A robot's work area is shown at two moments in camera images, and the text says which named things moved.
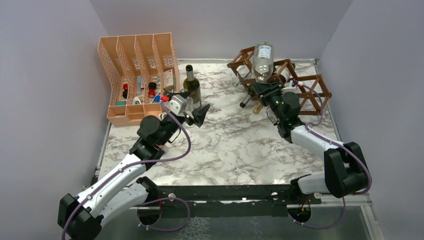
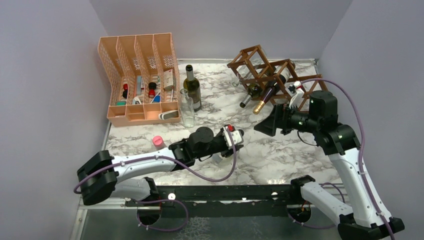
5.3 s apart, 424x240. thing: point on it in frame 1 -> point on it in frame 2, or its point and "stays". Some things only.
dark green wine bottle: (192, 85) stays
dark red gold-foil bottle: (283, 73) stays
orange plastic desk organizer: (141, 68) stays
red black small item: (125, 91) stays
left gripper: (198, 116) -> (228, 152)
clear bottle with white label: (262, 64) -> (217, 158)
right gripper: (267, 88) -> (269, 125)
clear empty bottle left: (243, 70) stays
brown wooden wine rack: (311, 90) stays
